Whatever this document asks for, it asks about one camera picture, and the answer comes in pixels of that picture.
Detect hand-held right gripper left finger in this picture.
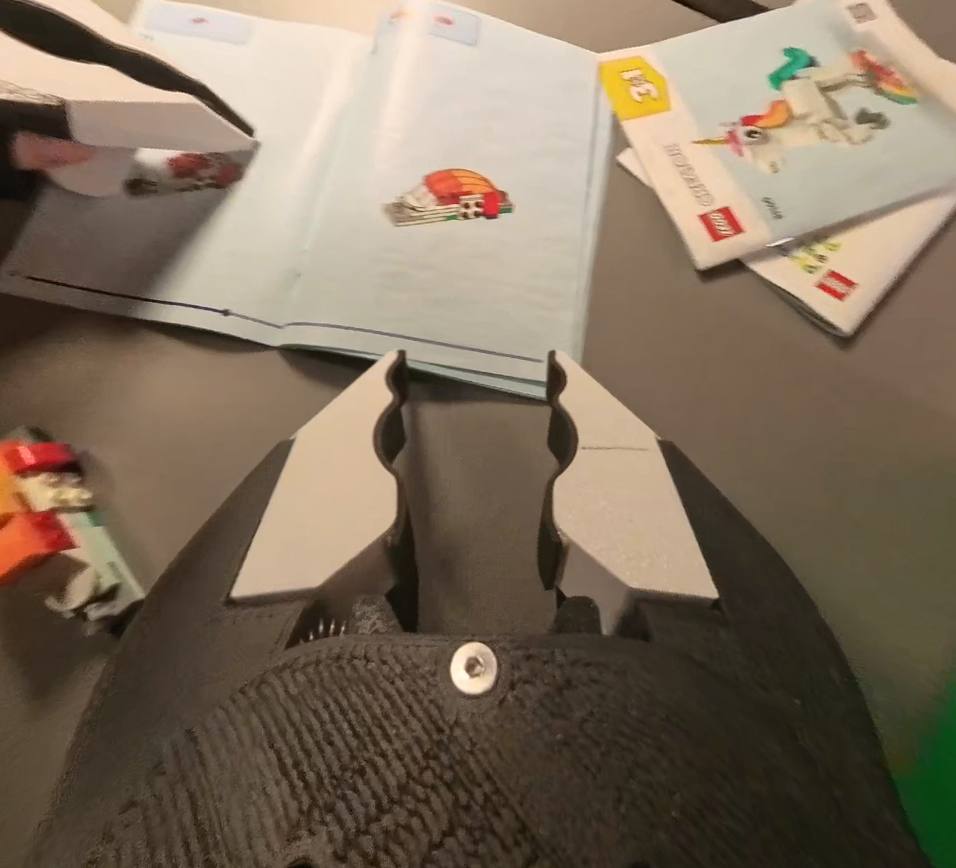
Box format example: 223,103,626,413
226,349,421,634

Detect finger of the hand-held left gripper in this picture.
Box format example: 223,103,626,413
0,0,256,137
0,24,260,154

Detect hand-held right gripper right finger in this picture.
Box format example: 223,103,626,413
539,349,723,636

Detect lego instruction booklet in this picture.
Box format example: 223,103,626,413
0,0,617,402

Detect orange red lego model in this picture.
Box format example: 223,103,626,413
0,426,146,638

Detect white lego booklet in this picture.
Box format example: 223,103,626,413
616,0,956,339

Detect unicorn cover lego booklet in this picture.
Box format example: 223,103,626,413
597,0,956,272

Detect green plastic bin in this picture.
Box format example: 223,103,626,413
881,674,956,868

